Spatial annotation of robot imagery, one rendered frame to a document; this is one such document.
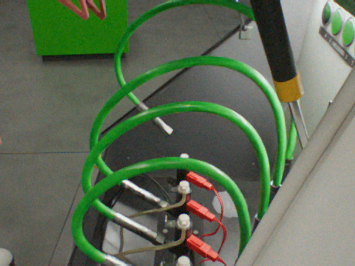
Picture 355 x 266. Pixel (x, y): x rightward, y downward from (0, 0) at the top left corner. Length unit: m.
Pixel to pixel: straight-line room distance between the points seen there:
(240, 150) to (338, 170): 0.88
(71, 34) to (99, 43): 0.30
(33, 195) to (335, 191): 2.26
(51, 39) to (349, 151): 3.94
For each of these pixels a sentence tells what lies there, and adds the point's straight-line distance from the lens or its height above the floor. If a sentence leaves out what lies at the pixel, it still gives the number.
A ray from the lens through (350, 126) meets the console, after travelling 0.24.
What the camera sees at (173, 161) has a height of 1.33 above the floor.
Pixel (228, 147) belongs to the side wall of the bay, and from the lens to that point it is 1.09.
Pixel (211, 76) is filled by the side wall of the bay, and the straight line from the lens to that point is 0.97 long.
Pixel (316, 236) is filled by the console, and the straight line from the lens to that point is 0.24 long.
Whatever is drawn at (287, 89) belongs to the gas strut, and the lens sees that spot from 0.28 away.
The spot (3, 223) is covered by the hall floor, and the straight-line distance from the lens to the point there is 2.31.
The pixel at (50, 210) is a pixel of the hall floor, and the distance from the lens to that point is 2.30.
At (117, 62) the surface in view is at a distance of 0.78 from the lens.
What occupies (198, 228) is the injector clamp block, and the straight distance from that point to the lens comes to 0.81.
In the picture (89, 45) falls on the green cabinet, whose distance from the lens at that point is 4.10.
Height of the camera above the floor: 1.58
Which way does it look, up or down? 33 degrees down
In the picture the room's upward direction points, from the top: 3 degrees clockwise
